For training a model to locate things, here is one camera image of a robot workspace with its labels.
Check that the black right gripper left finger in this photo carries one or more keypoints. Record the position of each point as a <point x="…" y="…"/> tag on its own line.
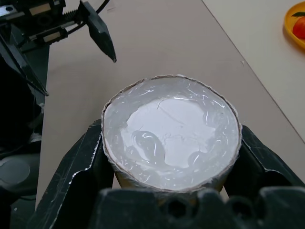
<point x="78" y="167"/>

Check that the dark grey robot body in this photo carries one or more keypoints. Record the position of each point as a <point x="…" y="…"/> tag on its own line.
<point x="14" y="171"/>

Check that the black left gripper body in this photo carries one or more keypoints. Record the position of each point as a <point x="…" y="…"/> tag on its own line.
<point x="40" y="21"/>

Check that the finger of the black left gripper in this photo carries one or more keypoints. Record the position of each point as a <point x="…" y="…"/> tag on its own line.
<point x="21" y="64"/>
<point x="101" y="35"/>

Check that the yellow plate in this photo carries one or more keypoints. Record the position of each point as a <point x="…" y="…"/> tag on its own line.
<point x="289" y="31"/>

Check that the white paper cup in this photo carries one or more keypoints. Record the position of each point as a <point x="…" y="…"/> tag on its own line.
<point x="171" y="133"/>

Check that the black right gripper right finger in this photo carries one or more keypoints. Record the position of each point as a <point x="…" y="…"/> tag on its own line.
<point x="262" y="162"/>

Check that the orange fruit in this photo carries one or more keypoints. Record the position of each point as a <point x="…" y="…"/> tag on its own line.
<point x="299" y="28"/>

